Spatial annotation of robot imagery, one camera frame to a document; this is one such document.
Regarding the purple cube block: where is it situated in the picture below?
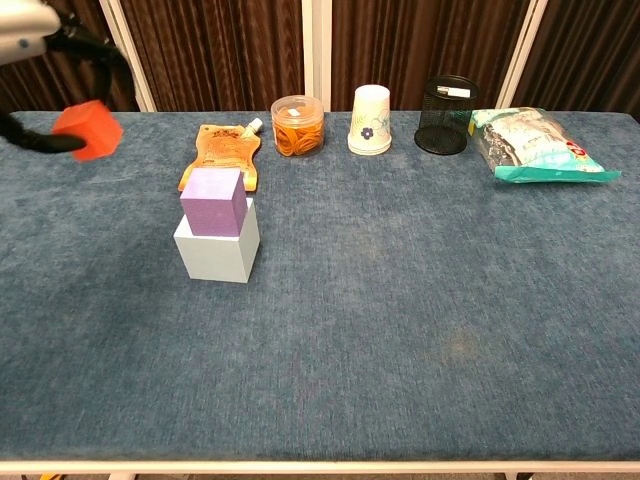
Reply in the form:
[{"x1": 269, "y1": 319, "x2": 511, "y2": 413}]
[{"x1": 179, "y1": 167, "x2": 249, "y2": 237}]

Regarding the brown pleated curtain panel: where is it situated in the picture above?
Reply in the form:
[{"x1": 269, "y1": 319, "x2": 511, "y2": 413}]
[
  {"x1": 119, "y1": 0, "x2": 306, "y2": 114},
  {"x1": 331, "y1": 0, "x2": 532, "y2": 112},
  {"x1": 0, "y1": 0, "x2": 140, "y2": 119},
  {"x1": 513, "y1": 0, "x2": 640, "y2": 113}
]

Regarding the blue table cloth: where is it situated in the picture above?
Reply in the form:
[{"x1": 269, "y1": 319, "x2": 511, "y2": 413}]
[{"x1": 0, "y1": 110, "x2": 640, "y2": 464}]

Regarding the black mesh pen holder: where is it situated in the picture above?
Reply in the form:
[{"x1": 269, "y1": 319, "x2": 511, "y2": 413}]
[{"x1": 414, "y1": 74, "x2": 479, "y2": 155}]

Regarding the white partition post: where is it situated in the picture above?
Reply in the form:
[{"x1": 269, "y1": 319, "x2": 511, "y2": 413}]
[
  {"x1": 494, "y1": 0, "x2": 550, "y2": 109},
  {"x1": 98, "y1": 0, "x2": 159, "y2": 114},
  {"x1": 301, "y1": 0, "x2": 334, "y2": 113}
]

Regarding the white table frame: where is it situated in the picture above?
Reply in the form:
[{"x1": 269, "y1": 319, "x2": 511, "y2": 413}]
[{"x1": 0, "y1": 458, "x2": 640, "y2": 480}]

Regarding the orange yellow small cube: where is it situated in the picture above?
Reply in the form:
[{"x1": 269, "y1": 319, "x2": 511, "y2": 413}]
[{"x1": 51, "y1": 99, "x2": 124, "y2": 163}]

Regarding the orange spout pouch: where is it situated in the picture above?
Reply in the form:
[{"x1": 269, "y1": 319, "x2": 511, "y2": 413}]
[{"x1": 177, "y1": 118, "x2": 264, "y2": 193}]

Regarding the clear jar of rubber bands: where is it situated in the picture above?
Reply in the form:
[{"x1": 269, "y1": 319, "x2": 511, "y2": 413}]
[{"x1": 270, "y1": 94, "x2": 325, "y2": 158}]

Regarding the teal clear plastic snack bag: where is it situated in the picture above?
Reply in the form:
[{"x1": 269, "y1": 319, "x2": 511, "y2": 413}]
[{"x1": 468, "y1": 106, "x2": 623, "y2": 185}]

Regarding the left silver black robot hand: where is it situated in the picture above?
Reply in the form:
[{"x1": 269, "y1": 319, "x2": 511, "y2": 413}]
[{"x1": 0, "y1": 0, "x2": 137, "y2": 154}]

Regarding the light blue cube box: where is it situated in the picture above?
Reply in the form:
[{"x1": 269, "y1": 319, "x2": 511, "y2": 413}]
[{"x1": 173, "y1": 197, "x2": 261, "y2": 284}]

